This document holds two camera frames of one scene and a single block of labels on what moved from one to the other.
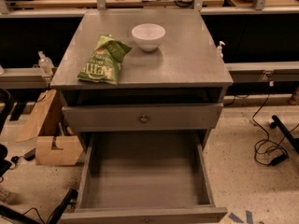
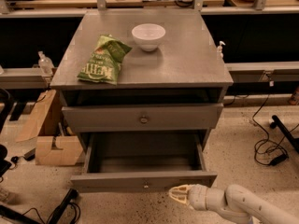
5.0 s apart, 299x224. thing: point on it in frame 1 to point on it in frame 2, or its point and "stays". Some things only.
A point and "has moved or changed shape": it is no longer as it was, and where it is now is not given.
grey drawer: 145,177 has moved or changed shape
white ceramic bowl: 149,35 stays
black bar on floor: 70,199 stays
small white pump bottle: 220,49 stays
